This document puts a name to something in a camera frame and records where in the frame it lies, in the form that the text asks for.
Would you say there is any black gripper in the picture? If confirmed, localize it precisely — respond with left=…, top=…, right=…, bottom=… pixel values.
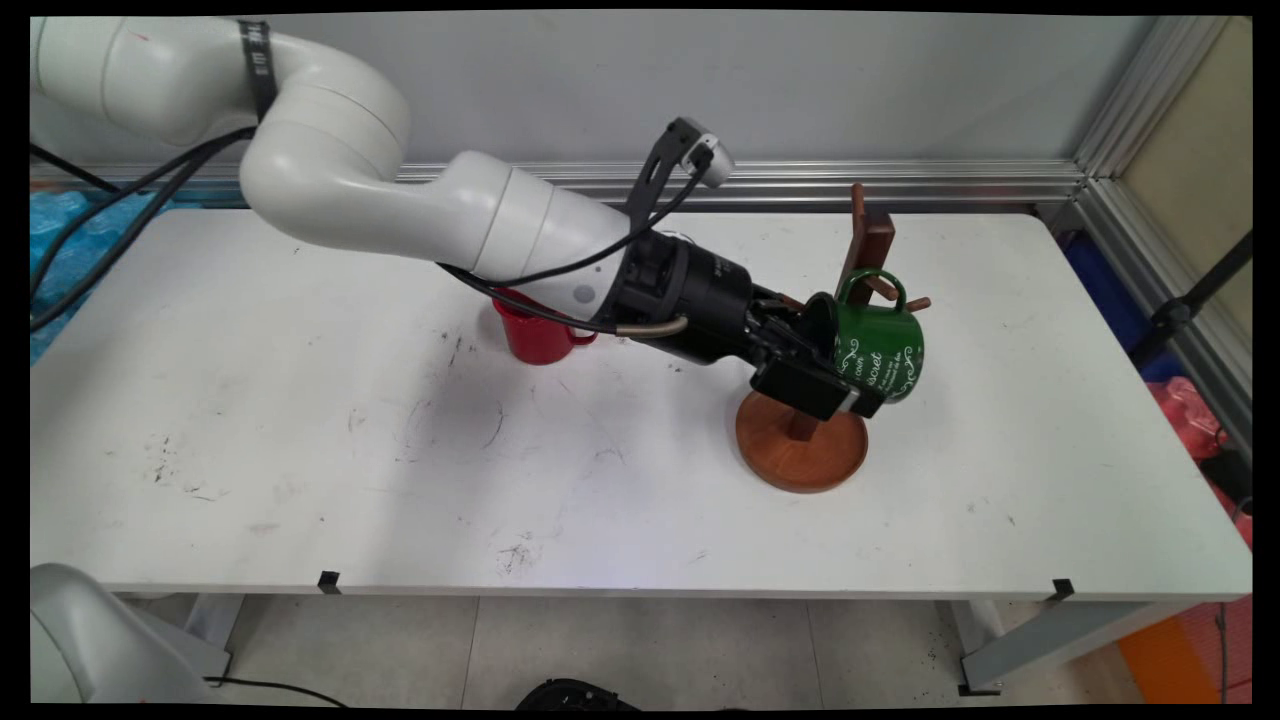
left=606, top=232, right=887, bottom=422

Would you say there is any green enamel mug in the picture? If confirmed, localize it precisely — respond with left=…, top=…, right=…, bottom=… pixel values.
left=805, top=268, right=927, bottom=404

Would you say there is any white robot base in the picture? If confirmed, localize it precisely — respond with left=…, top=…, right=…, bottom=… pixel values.
left=30, top=562, right=217, bottom=705

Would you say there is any wooden mug tree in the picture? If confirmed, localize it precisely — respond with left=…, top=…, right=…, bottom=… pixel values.
left=735, top=183, right=933, bottom=495

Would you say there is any red ceramic mug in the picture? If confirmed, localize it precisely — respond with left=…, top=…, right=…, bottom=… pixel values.
left=491, top=287, right=600, bottom=367

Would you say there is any blue storage box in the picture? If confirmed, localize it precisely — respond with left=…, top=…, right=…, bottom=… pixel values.
left=1063, top=233, right=1183, bottom=383

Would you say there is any grey table leg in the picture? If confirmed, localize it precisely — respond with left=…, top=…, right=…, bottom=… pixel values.
left=935, top=598, right=1193, bottom=698
left=120, top=594, right=247, bottom=683

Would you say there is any black tripod pole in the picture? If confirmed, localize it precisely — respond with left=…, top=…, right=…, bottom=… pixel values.
left=1128, top=230, right=1253, bottom=368

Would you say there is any red plastic bag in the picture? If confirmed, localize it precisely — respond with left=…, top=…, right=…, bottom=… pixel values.
left=1145, top=377, right=1253, bottom=548

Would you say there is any black wheeled equipment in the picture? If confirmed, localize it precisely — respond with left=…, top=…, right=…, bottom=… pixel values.
left=514, top=677, right=643, bottom=712

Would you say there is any beige partition panel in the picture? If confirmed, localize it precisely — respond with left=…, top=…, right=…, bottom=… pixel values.
left=1118, top=15, right=1253, bottom=336

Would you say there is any orange box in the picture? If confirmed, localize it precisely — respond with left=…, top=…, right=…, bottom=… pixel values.
left=1116, top=614, right=1203, bottom=705

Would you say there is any blue plastic sheet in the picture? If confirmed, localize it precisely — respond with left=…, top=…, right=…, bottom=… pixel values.
left=30, top=188, right=201, bottom=363

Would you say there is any black cable with beige sleeve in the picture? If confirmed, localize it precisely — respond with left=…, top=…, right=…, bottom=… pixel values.
left=438, top=262, right=691, bottom=340

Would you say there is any aluminium frame rail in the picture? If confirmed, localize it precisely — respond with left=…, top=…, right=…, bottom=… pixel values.
left=30, top=158, right=1089, bottom=209

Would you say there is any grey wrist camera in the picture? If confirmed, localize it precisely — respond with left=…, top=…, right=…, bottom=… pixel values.
left=682, top=128, right=735, bottom=190

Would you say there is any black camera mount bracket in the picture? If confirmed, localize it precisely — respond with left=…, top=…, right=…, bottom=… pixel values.
left=625, top=117, right=703, bottom=239

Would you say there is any black camera cable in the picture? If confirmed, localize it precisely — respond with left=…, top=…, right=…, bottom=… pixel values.
left=438, top=150, right=713, bottom=291

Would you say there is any aluminium frame post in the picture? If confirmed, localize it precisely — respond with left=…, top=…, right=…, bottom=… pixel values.
left=1072, top=15, right=1253, bottom=453

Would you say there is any black strap on arm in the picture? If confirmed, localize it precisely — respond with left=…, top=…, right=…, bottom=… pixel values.
left=237, top=19, right=282, bottom=123

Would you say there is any thin dark cable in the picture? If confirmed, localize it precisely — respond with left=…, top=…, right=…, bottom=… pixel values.
left=204, top=676, right=348, bottom=709

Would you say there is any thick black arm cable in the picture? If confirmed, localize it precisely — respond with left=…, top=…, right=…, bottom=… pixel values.
left=30, top=125, right=259, bottom=301
left=30, top=148, right=223, bottom=333

